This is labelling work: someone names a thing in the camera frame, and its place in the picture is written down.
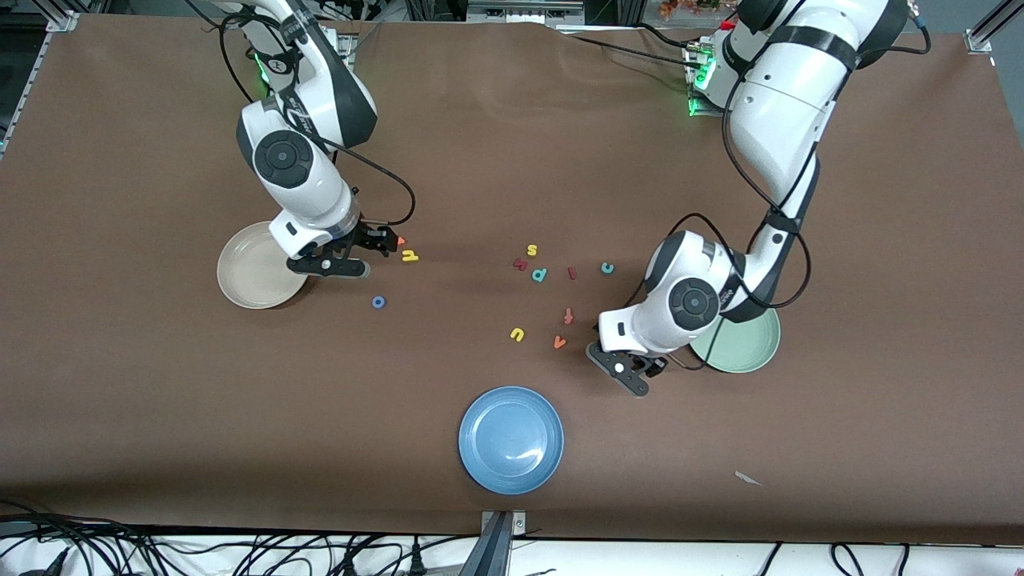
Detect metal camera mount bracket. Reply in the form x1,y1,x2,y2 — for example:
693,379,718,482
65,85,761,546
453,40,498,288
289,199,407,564
478,510,527,576

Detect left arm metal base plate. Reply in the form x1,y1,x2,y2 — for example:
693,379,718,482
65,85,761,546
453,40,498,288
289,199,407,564
688,44,727,118

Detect grey metal box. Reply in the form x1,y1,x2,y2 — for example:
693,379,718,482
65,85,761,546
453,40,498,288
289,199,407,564
466,0,586,25

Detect looped black floor cable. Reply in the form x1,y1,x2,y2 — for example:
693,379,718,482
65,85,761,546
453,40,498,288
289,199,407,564
830,542,866,576

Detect aluminium frame rail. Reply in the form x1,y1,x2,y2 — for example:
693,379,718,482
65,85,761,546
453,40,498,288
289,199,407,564
0,10,81,157

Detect aluminium frame profile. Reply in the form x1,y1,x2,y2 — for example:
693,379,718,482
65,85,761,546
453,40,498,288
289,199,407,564
966,0,1024,55

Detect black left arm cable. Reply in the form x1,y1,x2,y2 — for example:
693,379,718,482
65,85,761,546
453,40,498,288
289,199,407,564
662,80,812,309

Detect short black table cable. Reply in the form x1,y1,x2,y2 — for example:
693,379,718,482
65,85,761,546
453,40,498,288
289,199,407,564
636,22,690,50

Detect blue plate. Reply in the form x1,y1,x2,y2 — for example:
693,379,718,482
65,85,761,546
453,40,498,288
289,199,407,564
458,386,565,495

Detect brown beige plate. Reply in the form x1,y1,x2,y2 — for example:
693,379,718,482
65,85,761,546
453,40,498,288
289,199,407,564
217,222,311,310

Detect pale green plate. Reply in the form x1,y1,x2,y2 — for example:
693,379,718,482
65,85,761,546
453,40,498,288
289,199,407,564
690,308,782,374

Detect long black table cable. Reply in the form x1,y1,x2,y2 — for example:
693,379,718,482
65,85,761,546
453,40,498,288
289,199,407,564
570,34,701,69

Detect brown table cover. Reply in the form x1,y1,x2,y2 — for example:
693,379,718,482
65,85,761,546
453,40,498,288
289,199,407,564
0,16,1024,546

